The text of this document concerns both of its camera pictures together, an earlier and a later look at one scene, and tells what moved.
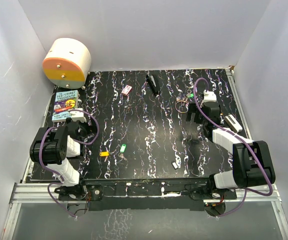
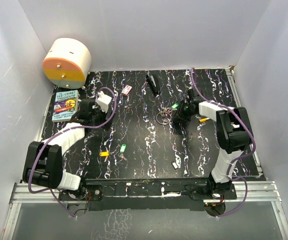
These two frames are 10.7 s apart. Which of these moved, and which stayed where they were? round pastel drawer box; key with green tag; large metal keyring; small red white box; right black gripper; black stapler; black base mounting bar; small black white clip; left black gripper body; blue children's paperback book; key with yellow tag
Moved: left black gripper body; key with green tag; large metal keyring; right black gripper
Stayed: blue children's paperback book; black stapler; small red white box; small black white clip; round pastel drawer box; black base mounting bar; key with yellow tag
